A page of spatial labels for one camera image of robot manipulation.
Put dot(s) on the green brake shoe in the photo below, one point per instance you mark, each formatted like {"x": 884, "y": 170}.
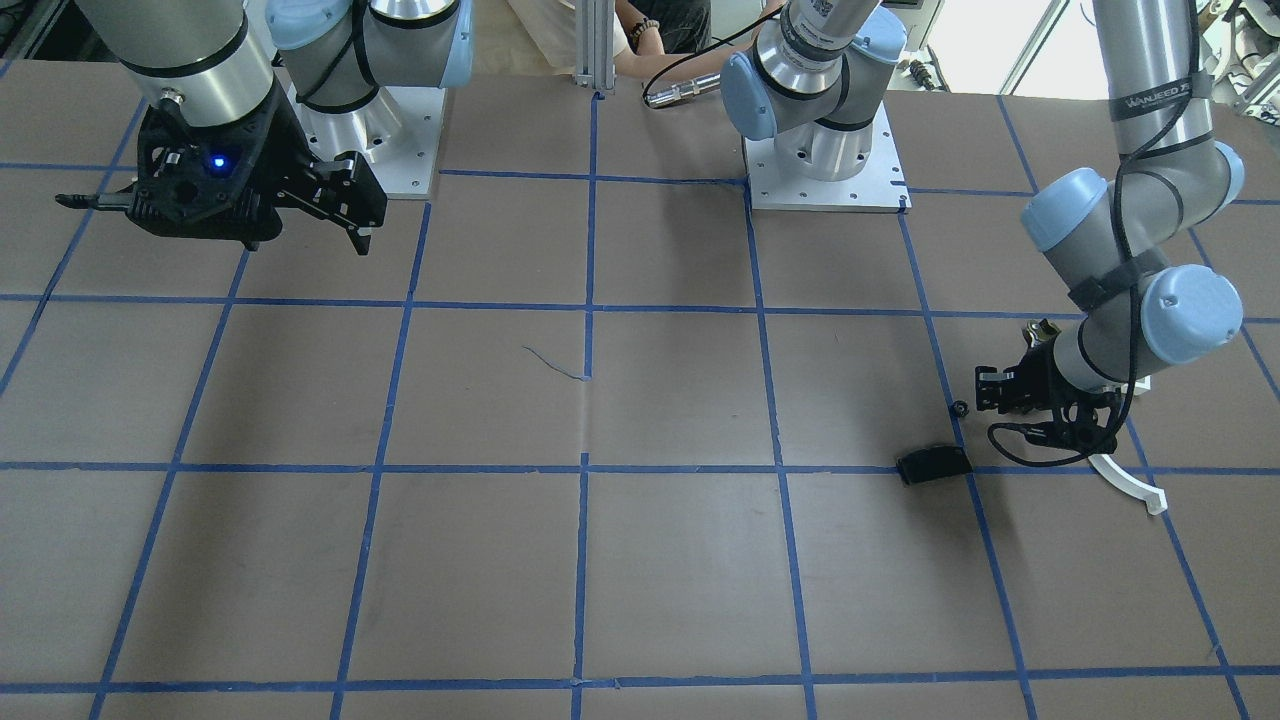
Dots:
{"x": 1039, "y": 332}

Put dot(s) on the black brake pad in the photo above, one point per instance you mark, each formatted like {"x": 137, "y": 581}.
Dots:
{"x": 931, "y": 463}

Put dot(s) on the person in beige shirt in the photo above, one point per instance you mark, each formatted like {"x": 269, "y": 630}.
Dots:
{"x": 670, "y": 39}

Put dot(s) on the white curved plastic bracket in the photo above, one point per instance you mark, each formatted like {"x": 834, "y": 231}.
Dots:
{"x": 1155, "y": 498}

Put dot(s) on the aluminium frame post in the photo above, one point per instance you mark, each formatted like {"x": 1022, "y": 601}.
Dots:
{"x": 594, "y": 48}

